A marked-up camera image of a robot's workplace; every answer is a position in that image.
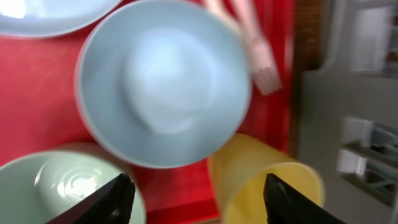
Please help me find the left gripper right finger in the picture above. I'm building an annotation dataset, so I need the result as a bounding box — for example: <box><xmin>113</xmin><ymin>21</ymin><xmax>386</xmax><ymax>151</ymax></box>
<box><xmin>263</xmin><ymin>174</ymin><xmax>345</xmax><ymax>224</ymax></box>

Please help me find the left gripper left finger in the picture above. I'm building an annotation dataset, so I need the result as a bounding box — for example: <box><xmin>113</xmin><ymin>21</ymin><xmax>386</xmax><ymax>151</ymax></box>
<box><xmin>46</xmin><ymin>173</ymin><xmax>136</xmax><ymax>224</ymax></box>

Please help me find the yellow plastic cup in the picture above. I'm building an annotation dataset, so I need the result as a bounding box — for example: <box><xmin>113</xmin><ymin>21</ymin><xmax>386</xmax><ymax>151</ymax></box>
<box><xmin>208</xmin><ymin>134</ymin><xmax>325</xmax><ymax>224</ymax></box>

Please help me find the green bowl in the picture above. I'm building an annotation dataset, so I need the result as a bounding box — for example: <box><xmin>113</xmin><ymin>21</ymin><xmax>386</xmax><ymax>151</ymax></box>
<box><xmin>1</xmin><ymin>151</ymin><xmax>147</xmax><ymax>224</ymax></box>

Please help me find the light blue bowl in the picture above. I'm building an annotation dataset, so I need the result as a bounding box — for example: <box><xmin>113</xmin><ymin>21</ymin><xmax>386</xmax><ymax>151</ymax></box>
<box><xmin>75</xmin><ymin>1</ymin><xmax>252</xmax><ymax>169</ymax></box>

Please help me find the grey dishwasher rack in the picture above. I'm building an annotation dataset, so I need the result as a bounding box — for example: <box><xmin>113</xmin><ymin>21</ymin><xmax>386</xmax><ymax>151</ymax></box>
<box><xmin>298</xmin><ymin>1</ymin><xmax>397</xmax><ymax>223</ymax></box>

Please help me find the white plastic fork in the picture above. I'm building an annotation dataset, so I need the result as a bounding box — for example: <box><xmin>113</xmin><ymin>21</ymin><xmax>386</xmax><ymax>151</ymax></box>
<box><xmin>231</xmin><ymin>0</ymin><xmax>282</xmax><ymax>95</ymax></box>

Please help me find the large light blue plate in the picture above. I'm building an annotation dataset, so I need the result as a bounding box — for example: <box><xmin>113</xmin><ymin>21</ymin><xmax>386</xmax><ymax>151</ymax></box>
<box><xmin>1</xmin><ymin>0</ymin><xmax>121</xmax><ymax>39</ymax></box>

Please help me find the white plastic spoon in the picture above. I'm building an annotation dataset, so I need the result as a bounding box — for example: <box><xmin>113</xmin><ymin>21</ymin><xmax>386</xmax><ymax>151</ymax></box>
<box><xmin>203</xmin><ymin>0</ymin><xmax>242</xmax><ymax>37</ymax></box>

